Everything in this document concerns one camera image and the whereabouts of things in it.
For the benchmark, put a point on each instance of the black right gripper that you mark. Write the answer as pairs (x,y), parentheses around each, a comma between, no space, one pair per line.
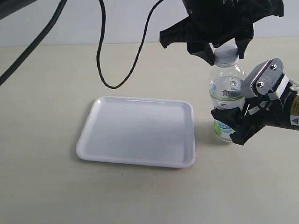
(280,113)

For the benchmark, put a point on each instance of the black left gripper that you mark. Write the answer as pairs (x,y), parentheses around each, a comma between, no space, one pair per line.
(216,22)

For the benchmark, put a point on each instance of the white bottle cap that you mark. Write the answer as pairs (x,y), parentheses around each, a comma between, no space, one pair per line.
(226,55)

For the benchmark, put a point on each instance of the clear plastic drink bottle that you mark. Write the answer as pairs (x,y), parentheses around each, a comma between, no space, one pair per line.
(225,86)

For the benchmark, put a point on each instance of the white plastic tray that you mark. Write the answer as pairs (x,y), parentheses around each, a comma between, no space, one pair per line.
(139,131)

